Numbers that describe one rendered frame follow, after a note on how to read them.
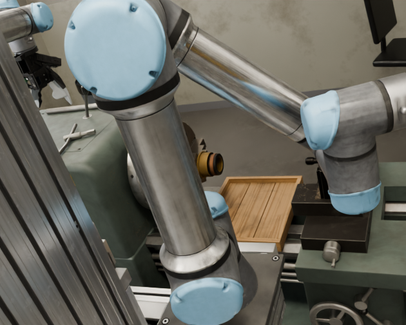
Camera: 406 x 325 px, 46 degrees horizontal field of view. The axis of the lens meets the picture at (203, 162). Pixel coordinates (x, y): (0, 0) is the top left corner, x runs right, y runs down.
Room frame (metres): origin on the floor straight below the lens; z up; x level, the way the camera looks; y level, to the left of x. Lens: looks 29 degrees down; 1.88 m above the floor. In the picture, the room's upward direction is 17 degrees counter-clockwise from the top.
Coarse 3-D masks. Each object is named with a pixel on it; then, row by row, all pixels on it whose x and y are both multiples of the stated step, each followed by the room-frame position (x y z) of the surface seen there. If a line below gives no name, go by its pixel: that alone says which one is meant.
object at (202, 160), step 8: (200, 152) 1.43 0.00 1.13; (208, 152) 1.43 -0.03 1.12; (200, 160) 1.40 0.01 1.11; (208, 160) 1.40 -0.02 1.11; (216, 160) 1.38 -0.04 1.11; (200, 168) 1.39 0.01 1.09; (208, 168) 1.38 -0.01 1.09; (216, 168) 1.37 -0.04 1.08; (200, 176) 1.39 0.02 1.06; (208, 176) 1.39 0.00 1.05
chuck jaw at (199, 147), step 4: (196, 140) 1.57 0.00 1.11; (200, 140) 1.56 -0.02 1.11; (192, 144) 1.55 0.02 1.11; (196, 144) 1.54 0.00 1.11; (200, 144) 1.54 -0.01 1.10; (204, 144) 1.56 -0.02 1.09; (192, 148) 1.52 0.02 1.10; (196, 148) 1.51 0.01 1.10; (200, 148) 1.50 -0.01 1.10; (204, 148) 1.51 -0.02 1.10; (192, 152) 1.50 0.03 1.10; (196, 152) 1.49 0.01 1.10
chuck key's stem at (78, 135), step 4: (80, 132) 1.56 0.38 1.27; (84, 132) 1.55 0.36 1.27; (88, 132) 1.55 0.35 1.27; (92, 132) 1.55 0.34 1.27; (64, 136) 1.56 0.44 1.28; (68, 136) 1.56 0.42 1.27; (72, 136) 1.55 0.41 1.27; (76, 136) 1.55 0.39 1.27; (80, 136) 1.55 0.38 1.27; (64, 140) 1.56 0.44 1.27
